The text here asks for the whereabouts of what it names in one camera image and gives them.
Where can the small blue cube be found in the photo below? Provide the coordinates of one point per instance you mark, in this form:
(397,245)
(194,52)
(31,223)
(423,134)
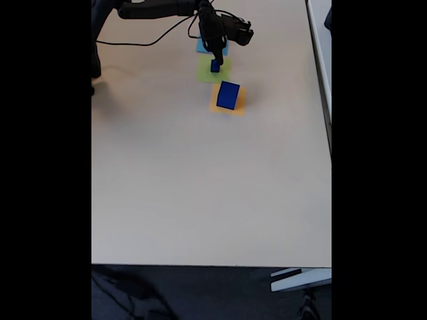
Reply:
(215,67)

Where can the blue paper square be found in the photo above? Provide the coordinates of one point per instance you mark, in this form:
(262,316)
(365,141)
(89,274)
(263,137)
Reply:
(200,46)

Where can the green paper square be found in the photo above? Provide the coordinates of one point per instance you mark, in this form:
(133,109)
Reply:
(203,71)

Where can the orange paper square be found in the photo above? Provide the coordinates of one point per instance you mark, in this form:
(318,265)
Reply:
(242,100)

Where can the large blue cube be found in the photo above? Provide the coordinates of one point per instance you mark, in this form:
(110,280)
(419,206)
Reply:
(227,96)

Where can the white neighbouring table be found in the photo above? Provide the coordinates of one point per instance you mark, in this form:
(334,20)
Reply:
(322,50)

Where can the dark blue object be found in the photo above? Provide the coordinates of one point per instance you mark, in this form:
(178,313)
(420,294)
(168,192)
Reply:
(329,18)

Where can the white table foot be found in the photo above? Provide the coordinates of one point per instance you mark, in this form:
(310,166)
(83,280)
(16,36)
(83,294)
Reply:
(300,280)

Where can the black camera box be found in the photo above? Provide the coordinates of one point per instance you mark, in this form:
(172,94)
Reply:
(240,31)

